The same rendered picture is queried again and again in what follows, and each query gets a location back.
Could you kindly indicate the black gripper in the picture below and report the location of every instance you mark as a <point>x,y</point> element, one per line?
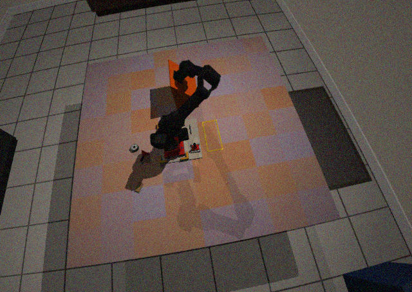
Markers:
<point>182,135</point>

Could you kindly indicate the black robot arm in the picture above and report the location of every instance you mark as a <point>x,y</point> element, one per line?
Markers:
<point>163,137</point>

